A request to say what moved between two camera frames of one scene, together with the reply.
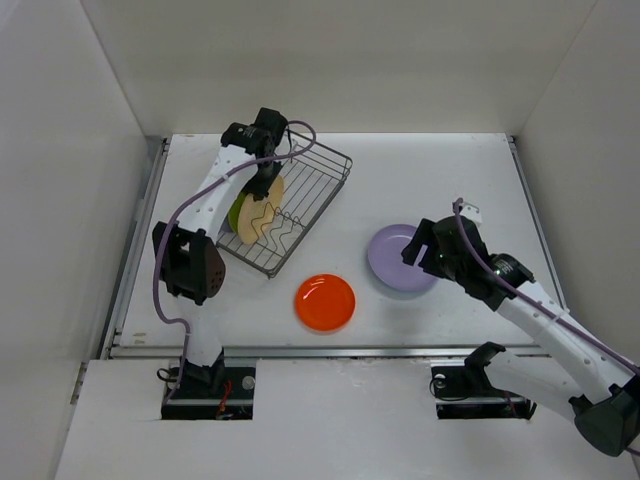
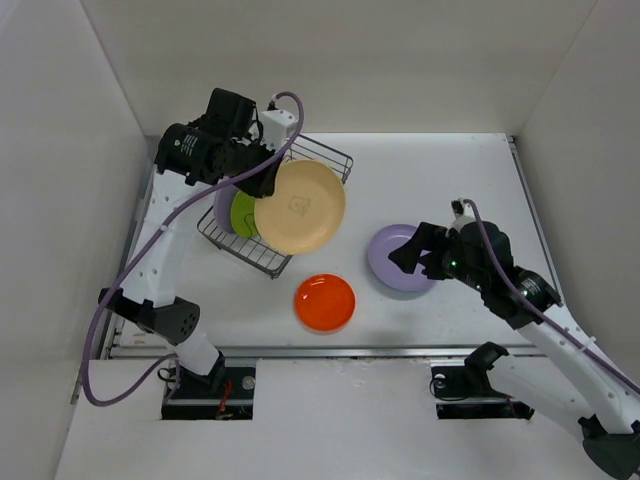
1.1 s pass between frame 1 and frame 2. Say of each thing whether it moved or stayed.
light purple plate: stayed
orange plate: stayed
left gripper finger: stayed
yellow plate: moved
